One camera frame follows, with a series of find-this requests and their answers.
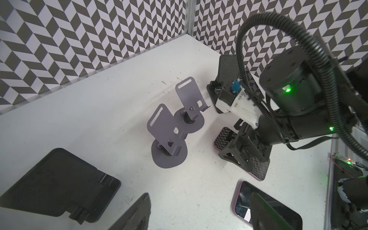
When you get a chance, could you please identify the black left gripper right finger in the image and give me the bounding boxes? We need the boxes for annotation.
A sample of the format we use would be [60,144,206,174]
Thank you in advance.
[250,192,290,230]

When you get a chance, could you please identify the purple round stand back right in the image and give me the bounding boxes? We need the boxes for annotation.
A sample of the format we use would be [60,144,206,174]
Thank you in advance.
[174,77,209,133]

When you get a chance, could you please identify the purple round stand purple phone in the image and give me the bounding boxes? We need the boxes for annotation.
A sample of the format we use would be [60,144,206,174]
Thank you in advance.
[147,103,188,169]

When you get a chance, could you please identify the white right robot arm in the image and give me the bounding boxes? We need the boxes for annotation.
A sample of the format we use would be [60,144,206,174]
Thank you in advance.
[208,12,368,178]

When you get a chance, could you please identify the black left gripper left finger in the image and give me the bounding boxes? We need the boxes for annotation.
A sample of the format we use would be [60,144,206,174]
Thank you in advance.
[109,193,151,230]

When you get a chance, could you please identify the aluminium corner post right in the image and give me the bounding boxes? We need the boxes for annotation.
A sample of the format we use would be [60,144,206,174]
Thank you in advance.
[185,0,196,36]

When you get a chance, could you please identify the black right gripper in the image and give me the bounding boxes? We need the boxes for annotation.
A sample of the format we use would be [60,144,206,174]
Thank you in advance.
[218,122,274,173]

